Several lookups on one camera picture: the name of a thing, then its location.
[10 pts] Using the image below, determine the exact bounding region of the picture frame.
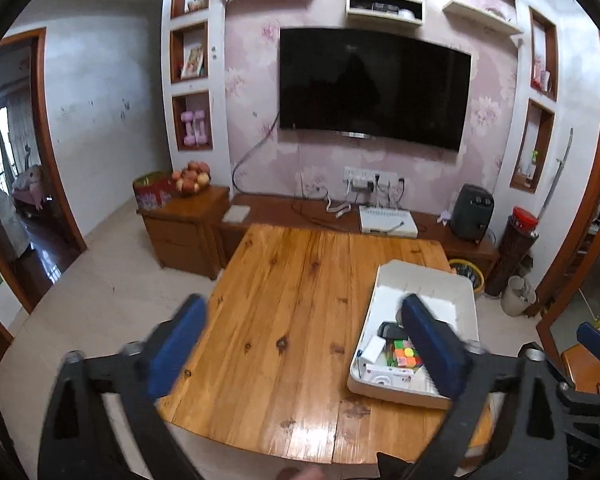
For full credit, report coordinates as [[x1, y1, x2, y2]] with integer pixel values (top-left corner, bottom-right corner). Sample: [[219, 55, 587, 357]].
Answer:
[[181, 44, 206, 79]]

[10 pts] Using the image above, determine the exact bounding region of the white box wall shelf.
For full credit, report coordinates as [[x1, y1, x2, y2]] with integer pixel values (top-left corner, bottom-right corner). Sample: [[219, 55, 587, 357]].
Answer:
[[345, 0, 426, 28]]

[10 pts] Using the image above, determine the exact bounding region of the person's left hand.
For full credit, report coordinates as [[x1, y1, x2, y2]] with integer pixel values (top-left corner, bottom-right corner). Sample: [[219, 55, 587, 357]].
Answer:
[[279, 466, 323, 480]]

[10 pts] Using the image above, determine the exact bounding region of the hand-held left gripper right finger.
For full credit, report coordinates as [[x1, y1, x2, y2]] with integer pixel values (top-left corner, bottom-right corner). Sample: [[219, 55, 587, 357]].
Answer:
[[400, 294, 571, 480]]

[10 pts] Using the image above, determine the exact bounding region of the white waste bin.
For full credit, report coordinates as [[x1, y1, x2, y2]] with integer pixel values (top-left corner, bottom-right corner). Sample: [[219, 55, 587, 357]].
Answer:
[[500, 275, 537, 317]]

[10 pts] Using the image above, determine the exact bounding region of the colourful puzzle cube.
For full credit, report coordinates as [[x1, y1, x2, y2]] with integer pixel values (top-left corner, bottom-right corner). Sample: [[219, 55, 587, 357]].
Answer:
[[384, 338, 426, 372]]

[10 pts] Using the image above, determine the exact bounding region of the black television cable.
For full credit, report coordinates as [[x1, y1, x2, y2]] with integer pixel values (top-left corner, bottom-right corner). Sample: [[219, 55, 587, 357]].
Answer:
[[231, 110, 281, 196]]

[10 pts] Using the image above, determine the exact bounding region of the black space heater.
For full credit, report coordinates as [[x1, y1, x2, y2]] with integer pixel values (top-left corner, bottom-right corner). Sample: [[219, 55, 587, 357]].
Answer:
[[450, 184, 496, 241]]

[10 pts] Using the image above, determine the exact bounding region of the long curved stick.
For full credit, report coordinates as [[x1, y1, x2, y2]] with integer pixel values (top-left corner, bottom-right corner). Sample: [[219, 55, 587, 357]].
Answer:
[[540, 129, 575, 216]]

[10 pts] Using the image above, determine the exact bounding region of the pink fabric seat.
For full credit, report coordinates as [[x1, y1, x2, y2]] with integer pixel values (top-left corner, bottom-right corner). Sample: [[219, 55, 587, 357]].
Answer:
[[12, 167, 52, 211]]

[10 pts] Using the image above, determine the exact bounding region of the white flat wall shelf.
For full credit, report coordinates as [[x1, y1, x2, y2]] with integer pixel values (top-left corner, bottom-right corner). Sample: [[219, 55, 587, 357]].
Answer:
[[442, 0, 524, 36]]

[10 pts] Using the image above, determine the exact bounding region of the wooden side cabinet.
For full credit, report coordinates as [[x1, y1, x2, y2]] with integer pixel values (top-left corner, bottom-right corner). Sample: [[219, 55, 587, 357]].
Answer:
[[136, 185, 231, 281]]

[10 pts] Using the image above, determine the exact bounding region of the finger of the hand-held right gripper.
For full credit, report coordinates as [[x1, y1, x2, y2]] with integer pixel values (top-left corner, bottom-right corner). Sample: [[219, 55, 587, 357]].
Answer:
[[576, 321, 600, 367]]

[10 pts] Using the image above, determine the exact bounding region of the black power charger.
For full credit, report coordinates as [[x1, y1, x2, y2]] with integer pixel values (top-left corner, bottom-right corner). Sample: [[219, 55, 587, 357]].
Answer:
[[378, 321, 408, 342]]

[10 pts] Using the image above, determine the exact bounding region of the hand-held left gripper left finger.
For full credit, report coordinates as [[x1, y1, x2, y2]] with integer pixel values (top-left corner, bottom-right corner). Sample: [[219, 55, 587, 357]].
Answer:
[[37, 294, 210, 480]]

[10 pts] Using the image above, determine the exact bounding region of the white cable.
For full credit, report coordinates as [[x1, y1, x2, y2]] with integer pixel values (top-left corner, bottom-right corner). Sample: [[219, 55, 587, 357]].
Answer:
[[325, 195, 353, 218]]

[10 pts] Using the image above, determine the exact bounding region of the white plastic tray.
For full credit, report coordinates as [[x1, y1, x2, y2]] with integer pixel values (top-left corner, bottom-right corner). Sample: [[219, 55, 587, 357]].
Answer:
[[347, 259, 481, 410]]

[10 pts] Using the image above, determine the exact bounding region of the white plug adapter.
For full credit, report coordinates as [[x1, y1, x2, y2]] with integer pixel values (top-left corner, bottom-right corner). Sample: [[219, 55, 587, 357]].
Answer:
[[360, 336, 387, 364]]

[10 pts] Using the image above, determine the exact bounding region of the pile of apples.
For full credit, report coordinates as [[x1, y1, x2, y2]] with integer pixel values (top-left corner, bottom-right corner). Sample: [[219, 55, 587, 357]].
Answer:
[[171, 160, 212, 191]]

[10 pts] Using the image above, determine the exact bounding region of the black wall television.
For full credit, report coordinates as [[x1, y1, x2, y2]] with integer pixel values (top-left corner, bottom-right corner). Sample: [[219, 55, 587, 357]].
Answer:
[[278, 27, 473, 152]]

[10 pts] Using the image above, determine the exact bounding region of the yellow rimmed basin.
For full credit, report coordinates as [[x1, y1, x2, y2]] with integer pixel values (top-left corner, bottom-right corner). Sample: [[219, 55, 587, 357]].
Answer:
[[447, 258, 485, 295]]

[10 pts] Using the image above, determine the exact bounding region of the red round tin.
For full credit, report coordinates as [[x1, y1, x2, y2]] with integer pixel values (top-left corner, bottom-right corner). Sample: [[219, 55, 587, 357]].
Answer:
[[132, 171, 176, 211]]

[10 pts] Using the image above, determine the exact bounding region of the white compact camera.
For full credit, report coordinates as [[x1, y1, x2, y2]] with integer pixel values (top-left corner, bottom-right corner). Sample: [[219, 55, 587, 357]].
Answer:
[[365, 367, 417, 387]]

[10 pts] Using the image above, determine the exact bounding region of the tall dark canister red lid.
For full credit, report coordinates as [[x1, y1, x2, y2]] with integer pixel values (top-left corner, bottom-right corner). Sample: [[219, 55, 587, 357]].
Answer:
[[484, 206, 540, 297]]

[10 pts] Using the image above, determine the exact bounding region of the dark wire fruit basket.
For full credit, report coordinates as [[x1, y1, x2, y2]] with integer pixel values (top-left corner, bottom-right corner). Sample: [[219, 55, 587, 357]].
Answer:
[[174, 180, 212, 196]]

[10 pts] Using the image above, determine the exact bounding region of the white set-top box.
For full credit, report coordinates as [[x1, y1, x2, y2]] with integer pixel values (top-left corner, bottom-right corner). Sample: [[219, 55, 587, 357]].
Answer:
[[358, 205, 419, 235]]

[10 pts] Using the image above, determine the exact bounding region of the white wall socket panel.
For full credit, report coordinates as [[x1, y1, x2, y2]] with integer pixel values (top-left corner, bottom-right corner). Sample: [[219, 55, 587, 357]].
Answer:
[[343, 166, 399, 183]]

